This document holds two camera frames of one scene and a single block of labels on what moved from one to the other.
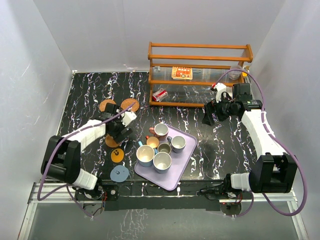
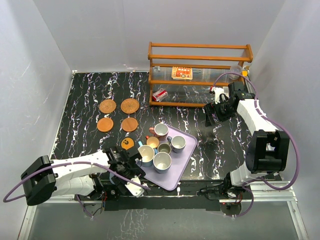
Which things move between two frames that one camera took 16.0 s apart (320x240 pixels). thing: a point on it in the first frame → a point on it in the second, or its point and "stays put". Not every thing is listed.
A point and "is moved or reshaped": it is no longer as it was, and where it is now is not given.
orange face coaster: x=117 y=155 is moved or reshaped
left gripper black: x=118 y=135 → x=136 y=171
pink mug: x=160 y=130 stays put
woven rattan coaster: x=103 y=103 stays put
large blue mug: x=145 y=154 stays put
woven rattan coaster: x=127 y=101 stays put
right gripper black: x=210 y=109 stays put
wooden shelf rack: x=182 y=75 stays put
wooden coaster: x=110 y=141 is moved or reshaped
